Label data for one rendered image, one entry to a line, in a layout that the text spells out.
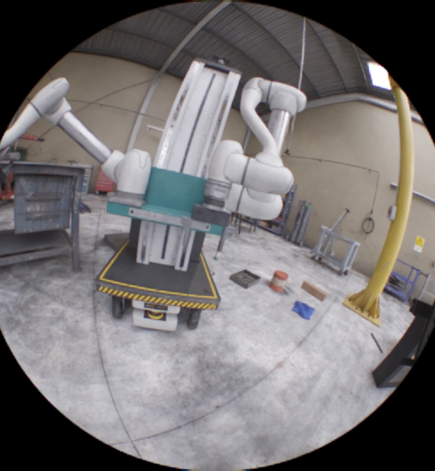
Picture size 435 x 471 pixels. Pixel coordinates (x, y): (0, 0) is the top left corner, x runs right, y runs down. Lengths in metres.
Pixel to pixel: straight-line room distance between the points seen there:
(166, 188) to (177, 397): 1.07
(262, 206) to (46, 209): 1.45
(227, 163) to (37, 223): 1.35
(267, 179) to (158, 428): 1.03
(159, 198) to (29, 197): 1.00
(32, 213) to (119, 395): 1.24
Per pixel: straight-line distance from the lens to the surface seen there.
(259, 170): 0.54
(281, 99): 0.92
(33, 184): 1.42
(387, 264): 2.71
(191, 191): 0.95
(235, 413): 0.94
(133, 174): 0.82
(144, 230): 1.05
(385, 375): 1.66
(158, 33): 7.47
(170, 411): 0.88
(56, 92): 0.89
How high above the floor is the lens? 0.85
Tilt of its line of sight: 13 degrees down
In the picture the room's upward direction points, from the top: 16 degrees clockwise
